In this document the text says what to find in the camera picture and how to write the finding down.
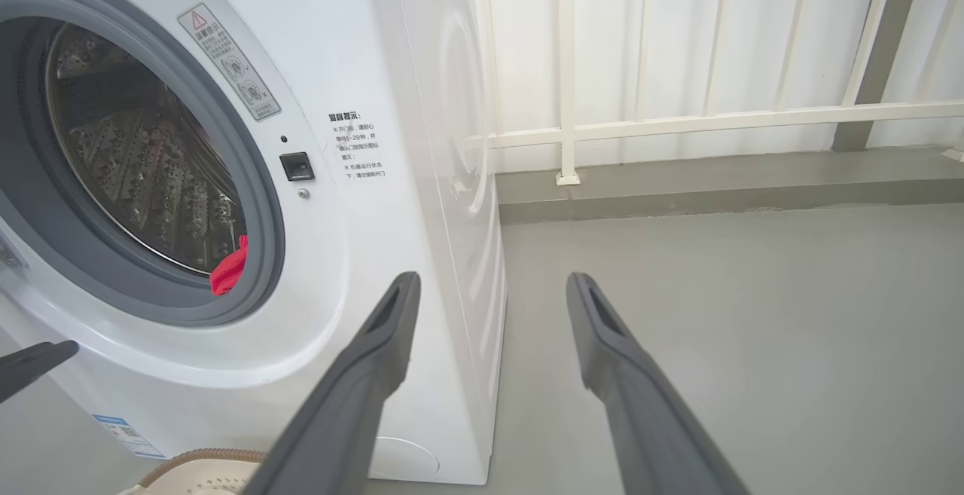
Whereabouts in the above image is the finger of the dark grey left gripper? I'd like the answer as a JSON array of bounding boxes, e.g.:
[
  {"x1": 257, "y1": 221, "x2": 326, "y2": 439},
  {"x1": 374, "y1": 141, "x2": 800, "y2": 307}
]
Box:
[{"x1": 0, "y1": 340, "x2": 81, "y2": 405}]

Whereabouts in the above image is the grey rubber door gasket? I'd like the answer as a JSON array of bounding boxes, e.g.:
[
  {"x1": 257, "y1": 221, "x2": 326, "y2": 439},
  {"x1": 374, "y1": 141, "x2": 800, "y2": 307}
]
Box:
[{"x1": 0, "y1": 0, "x2": 286, "y2": 328}]

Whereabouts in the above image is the white front-load washing machine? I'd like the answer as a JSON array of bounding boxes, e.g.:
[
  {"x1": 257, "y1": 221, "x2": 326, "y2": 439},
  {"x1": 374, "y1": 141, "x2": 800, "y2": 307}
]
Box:
[{"x1": 0, "y1": 0, "x2": 508, "y2": 486}]

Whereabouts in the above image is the white perforated basket brown rim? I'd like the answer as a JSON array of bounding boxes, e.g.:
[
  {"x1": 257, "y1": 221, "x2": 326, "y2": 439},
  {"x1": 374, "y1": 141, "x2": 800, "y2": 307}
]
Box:
[{"x1": 117, "y1": 448, "x2": 269, "y2": 495}]

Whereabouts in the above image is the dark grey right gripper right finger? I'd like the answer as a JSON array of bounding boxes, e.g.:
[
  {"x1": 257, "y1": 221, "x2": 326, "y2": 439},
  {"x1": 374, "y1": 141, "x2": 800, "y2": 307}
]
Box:
[{"x1": 566, "y1": 272, "x2": 751, "y2": 495}]

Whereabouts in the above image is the round white filter cover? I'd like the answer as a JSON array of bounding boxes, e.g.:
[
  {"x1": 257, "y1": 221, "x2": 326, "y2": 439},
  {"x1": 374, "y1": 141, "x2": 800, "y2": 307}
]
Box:
[{"x1": 368, "y1": 435, "x2": 441, "y2": 481}]

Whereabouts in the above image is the grey concrete floor kerb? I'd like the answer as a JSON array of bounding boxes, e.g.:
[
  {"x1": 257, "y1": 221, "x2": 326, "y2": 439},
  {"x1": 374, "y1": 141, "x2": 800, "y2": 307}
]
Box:
[{"x1": 495, "y1": 145, "x2": 964, "y2": 225}]

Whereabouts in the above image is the red garment with white stripes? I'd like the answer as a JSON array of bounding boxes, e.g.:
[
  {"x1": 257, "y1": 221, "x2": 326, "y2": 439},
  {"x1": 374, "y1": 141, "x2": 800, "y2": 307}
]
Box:
[{"x1": 209, "y1": 234, "x2": 250, "y2": 298}]

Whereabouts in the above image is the perforated steel washer drum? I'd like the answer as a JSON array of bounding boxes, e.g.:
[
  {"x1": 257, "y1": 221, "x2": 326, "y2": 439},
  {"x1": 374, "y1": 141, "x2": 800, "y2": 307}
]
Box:
[{"x1": 45, "y1": 22, "x2": 249, "y2": 278}]

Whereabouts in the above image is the blue white energy label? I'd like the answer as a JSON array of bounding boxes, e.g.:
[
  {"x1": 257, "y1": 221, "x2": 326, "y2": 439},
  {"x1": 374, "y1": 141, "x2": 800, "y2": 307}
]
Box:
[{"x1": 91, "y1": 414, "x2": 167, "y2": 460}]

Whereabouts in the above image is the black door lock socket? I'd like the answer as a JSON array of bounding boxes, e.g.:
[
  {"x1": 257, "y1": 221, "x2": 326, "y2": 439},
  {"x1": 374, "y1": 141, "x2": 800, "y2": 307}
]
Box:
[{"x1": 279, "y1": 151, "x2": 316, "y2": 183}]

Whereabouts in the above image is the grey square post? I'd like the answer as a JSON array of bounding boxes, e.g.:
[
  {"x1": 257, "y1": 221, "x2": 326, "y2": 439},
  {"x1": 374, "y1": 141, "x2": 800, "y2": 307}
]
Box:
[{"x1": 831, "y1": 0, "x2": 929, "y2": 154}]

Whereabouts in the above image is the grey warning sticker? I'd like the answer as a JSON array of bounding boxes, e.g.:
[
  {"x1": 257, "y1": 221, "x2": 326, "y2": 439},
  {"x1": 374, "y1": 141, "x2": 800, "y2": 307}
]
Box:
[{"x1": 178, "y1": 2, "x2": 282, "y2": 122}]

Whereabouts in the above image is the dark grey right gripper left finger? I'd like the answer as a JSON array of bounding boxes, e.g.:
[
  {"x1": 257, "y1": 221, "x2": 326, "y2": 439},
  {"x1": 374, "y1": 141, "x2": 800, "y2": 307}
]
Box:
[{"x1": 241, "y1": 271, "x2": 422, "y2": 495}]

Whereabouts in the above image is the white metal railing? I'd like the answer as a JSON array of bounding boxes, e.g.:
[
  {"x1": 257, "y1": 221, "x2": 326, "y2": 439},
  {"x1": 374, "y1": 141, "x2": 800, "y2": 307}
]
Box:
[{"x1": 463, "y1": 0, "x2": 964, "y2": 188}]

